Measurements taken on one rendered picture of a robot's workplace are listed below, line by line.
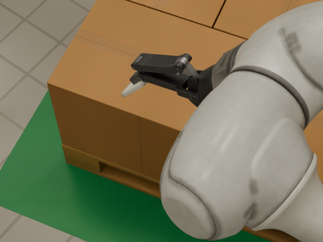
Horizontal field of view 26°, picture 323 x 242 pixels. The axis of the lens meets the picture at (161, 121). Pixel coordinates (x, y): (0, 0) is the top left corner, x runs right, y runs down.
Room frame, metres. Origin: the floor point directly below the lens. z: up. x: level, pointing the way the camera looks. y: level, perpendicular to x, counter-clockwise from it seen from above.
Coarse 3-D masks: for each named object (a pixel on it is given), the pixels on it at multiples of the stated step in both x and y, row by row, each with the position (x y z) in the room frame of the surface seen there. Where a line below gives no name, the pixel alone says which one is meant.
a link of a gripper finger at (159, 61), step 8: (144, 56) 0.57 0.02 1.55; (152, 56) 0.57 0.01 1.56; (160, 56) 0.56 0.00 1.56; (168, 56) 0.56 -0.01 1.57; (176, 56) 0.55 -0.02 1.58; (184, 56) 0.54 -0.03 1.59; (136, 64) 0.56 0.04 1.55; (144, 64) 0.55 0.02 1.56; (152, 64) 0.55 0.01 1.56; (160, 64) 0.54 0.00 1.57; (168, 64) 0.54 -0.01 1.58; (176, 64) 0.53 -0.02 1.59; (160, 72) 0.54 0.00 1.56; (168, 72) 0.53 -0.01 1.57; (176, 72) 0.53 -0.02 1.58
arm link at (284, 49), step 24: (264, 24) 0.50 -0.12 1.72; (288, 24) 0.46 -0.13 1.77; (312, 24) 0.44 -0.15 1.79; (240, 48) 0.49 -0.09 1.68; (264, 48) 0.44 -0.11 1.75; (288, 48) 0.43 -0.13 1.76; (312, 48) 0.42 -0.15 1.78; (264, 72) 0.41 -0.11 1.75; (288, 72) 0.41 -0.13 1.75; (312, 72) 0.40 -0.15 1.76; (312, 96) 0.39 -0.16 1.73
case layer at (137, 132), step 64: (128, 0) 1.53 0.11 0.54; (192, 0) 1.52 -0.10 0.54; (256, 0) 1.52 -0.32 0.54; (320, 0) 1.52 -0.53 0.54; (64, 64) 1.26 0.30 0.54; (128, 64) 1.26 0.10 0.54; (192, 64) 1.26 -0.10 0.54; (64, 128) 1.19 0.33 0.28; (128, 128) 1.09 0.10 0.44; (320, 128) 1.03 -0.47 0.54
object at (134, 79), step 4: (140, 56) 0.58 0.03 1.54; (136, 60) 0.57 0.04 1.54; (136, 72) 0.58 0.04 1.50; (144, 72) 0.56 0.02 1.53; (148, 72) 0.56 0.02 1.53; (132, 76) 0.57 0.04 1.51; (136, 76) 0.56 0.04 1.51; (132, 80) 0.57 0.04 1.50; (136, 80) 0.56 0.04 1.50; (140, 80) 0.56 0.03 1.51
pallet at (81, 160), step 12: (72, 156) 1.18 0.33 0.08; (84, 156) 1.16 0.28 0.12; (84, 168) 1.17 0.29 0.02; (96, 168) 1.15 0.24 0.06; (108, 168) 1.16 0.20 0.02; (120, 168) 1.11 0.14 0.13; (120, 180) 1.11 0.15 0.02; (132, 180) 1.11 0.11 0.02; (144, 180) 1.11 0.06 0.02; (156, 180) 1.05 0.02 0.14; (144, 192) 1.07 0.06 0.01; (156, 192) 1.06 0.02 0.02; (276, 240) 0.88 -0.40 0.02; (288, 240) 0.88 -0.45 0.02
